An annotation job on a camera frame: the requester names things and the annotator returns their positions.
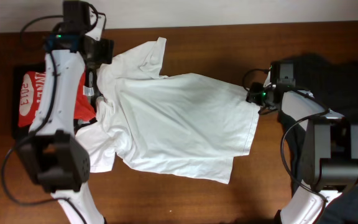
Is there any white t-shirt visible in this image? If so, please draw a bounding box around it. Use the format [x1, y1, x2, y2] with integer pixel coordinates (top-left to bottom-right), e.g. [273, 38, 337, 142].
[76, 38, 259, 184]

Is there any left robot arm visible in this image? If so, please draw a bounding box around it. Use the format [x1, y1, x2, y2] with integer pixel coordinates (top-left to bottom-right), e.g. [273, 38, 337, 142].
[11, 1, 114, 223]

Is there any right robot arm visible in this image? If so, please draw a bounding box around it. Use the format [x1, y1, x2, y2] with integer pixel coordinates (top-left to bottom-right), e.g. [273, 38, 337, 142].
[246, 60, 358, 224]

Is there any folded red printed t-shirt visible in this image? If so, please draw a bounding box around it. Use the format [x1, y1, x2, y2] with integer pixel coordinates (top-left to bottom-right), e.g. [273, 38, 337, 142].
[18, 71, 96, 128]

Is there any dark green t-shirt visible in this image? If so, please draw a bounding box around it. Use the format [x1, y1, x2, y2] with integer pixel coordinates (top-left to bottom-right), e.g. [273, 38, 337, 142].
[292, 54, 358, 223]

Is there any folded black t-shirt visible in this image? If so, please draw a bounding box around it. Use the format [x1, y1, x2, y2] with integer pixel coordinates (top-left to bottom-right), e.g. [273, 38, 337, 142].
[11, 62, 99, 140]

